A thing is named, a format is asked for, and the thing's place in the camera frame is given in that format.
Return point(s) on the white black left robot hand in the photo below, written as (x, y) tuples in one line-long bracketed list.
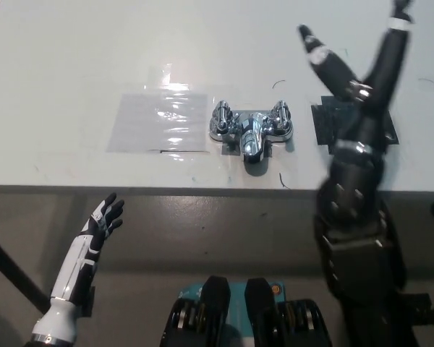
[(79, 264)]

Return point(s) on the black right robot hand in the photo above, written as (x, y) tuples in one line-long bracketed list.
[(354, 195)]

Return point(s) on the black diagonal desk leg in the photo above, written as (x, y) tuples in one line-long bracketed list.
[(18, 274)]

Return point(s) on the chrome faucet body with spout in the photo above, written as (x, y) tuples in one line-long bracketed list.
[(252, 139)]

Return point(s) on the black tape patch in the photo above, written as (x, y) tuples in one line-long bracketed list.
[(323, 126)]

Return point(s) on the grey laminated paper sheet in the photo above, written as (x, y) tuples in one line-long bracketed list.
[(153, 124)]

